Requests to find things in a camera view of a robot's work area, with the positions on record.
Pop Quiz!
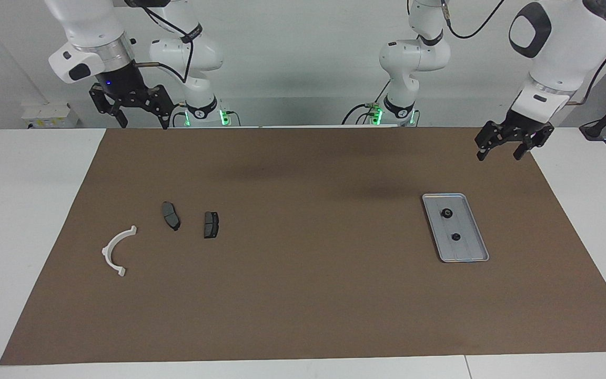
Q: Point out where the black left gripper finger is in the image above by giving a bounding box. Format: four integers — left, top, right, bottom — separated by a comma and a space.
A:
475, 121, 509, 162
513, 132, 552, 161

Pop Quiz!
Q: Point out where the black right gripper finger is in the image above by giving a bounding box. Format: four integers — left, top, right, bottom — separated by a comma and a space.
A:
144, 84, 175, 130
89, 83, 129, 128

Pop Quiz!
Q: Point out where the silver metal tray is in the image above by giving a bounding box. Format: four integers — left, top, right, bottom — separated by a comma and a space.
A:
421, 193, 490, 263

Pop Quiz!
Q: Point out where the white power strip box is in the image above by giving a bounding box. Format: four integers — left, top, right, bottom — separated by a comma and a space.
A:
22, 103, 79, 129

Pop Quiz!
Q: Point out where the curved dark brake pad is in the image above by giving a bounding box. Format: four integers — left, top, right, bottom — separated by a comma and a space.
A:
161, 202, 181, 232

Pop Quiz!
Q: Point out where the rectangular dark brake pad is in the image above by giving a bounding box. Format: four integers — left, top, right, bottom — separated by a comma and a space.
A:
203, 211, 220, 240

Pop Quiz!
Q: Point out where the brown table mat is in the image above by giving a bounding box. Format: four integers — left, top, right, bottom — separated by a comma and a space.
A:
0, 126, 606, 365

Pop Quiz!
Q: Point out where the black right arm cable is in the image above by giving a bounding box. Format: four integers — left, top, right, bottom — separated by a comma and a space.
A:
126, 0, 196, 84

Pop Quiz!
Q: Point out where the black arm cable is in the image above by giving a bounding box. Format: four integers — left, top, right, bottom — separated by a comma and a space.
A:
439, 0, 606, 107
126, 0, 196, 84

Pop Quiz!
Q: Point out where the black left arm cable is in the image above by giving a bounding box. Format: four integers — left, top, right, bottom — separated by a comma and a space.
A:
439, 0, 606, 107

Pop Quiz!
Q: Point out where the black base cable bundle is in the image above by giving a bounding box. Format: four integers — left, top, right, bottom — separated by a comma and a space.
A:
341, 79, 392, 126
171, 103, 241, 127

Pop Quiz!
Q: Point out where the white semicircular plastic bracket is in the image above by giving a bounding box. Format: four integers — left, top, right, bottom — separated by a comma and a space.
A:
102, 225, 138, 277

